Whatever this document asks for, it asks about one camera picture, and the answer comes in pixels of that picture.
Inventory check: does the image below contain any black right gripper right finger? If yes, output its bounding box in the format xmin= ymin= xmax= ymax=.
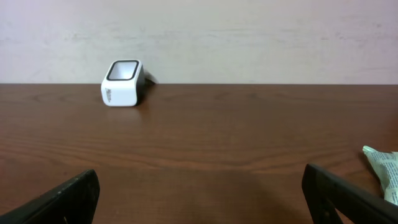
xmin=302 ymin=164 xmax=397 ymax=224

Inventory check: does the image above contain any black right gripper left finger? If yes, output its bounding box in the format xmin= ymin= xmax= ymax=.
xmin=1 ymin=169 xmax=100 ymax=224

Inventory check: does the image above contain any teal wet wipes packet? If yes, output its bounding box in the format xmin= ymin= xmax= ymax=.
xmin=363 ymin=146 xmax=397 ymax=205

